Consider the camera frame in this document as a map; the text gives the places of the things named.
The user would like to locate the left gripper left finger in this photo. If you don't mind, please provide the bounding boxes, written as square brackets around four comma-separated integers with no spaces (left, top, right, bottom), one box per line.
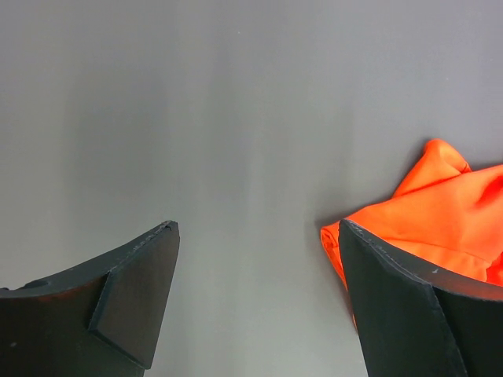
[1,221,180,376]

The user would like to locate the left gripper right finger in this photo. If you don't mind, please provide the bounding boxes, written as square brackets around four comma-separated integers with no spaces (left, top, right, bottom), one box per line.
[339,220,502,377]

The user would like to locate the orange t shirt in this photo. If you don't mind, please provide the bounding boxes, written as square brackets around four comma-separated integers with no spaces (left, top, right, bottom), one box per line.
[320,138,503,327]

